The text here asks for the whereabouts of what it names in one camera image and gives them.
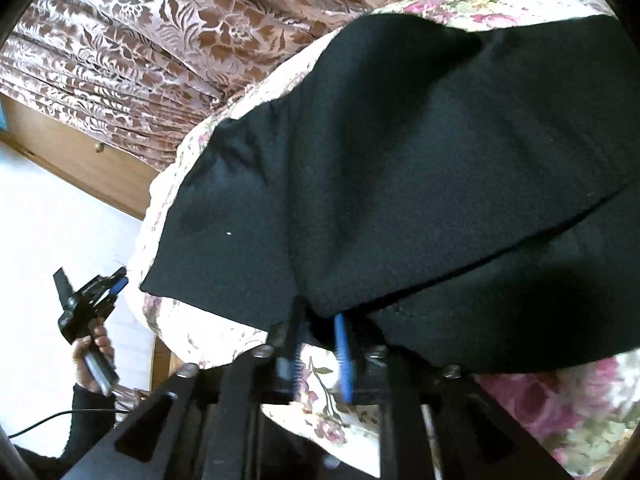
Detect black pants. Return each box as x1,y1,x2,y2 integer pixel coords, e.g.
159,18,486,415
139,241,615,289
141,14,639,374

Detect left black sleeve forearm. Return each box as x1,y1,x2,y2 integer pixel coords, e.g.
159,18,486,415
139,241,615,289
16,385,116,479

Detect left hand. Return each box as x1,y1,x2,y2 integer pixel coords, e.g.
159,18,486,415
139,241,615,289
72,318,118,396

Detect wooden door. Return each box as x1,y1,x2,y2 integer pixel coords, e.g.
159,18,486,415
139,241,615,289
1,96,158,220

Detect floral white bedspread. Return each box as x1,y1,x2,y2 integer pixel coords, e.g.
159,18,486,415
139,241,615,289
132,0,639,479

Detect brown floral curtain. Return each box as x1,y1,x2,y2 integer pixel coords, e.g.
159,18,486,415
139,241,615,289
1,0,393,169

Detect black cable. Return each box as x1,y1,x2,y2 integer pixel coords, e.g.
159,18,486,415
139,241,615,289
6,407,132,441

